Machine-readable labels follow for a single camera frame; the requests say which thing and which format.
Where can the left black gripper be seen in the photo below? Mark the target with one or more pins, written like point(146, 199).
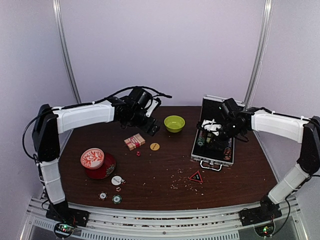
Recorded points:
point(155, 128)

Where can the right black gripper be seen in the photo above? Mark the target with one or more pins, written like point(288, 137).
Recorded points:
point(218, 144)

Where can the aluminium poker chip case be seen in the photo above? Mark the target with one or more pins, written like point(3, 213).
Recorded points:
point(211, 159)

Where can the red banded card deck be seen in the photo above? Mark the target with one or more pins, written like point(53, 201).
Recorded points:
point(134, 141)

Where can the black red triangle card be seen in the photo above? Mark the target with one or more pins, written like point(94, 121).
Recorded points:
point(196, 177)

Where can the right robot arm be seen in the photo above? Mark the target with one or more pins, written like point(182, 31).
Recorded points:
point(305, 131)

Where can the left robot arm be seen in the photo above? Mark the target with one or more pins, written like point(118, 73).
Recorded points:
point(131, 107)

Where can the mixed chip stack in case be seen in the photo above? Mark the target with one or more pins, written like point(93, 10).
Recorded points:
point(229, 151)

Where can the green chip stack in case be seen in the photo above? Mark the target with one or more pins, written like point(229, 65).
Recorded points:
point(201, 140)

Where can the yellow round button chip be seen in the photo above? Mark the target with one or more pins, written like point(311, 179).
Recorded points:
point(154, 146)

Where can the green plastic bowl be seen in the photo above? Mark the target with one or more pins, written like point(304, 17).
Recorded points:
point(174, 123)

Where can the white dealer button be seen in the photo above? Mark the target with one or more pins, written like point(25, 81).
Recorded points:
point(116, 180)

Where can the green poker chip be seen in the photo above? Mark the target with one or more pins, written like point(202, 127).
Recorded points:
point(117, 199)

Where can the white red poker chip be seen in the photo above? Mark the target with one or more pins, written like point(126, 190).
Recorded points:
point(103, 196)

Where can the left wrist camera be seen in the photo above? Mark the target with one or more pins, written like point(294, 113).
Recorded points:
point(153, 104)

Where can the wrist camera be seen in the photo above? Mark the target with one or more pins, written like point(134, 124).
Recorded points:
point(153, 104)
point(209, 126)

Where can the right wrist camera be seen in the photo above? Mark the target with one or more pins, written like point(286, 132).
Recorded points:
point(209, 126)

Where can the right aluminium frame post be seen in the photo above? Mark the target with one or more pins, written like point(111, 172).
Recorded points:
point(260, 51)

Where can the aluminium frame post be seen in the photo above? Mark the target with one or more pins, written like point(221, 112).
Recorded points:
point(56, 4)
point(260, 51)

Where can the aluminium front rail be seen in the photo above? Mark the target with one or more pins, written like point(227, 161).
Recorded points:
point(222, 223)

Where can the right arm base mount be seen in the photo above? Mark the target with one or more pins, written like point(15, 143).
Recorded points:
point(253, 216)

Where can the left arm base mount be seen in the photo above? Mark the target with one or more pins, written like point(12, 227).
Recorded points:
point(71, 216)

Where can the left aluminium frame post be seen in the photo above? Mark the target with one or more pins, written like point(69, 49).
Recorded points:
point(56, 4)

